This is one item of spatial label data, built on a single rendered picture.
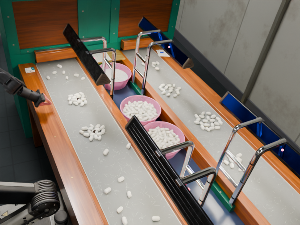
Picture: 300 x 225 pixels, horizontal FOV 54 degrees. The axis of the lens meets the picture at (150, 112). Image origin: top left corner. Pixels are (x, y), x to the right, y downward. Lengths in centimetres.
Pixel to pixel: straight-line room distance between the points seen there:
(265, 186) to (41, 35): 174
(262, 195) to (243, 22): 220
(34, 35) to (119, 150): 106
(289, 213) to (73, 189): 107
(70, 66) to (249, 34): 195
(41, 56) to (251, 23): 214
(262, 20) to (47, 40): 207
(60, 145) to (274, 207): 115
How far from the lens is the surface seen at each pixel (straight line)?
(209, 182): 124
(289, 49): 306
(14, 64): 233
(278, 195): 174
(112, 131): 177
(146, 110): 197
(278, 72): 315
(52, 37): 230
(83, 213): 141
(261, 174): 179
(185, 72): 235
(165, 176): 115
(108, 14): 236
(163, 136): 180
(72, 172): 154
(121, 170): 158
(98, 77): 159
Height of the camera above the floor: 197
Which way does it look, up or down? 40 degrees down
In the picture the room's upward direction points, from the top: 10 degrees clockwise
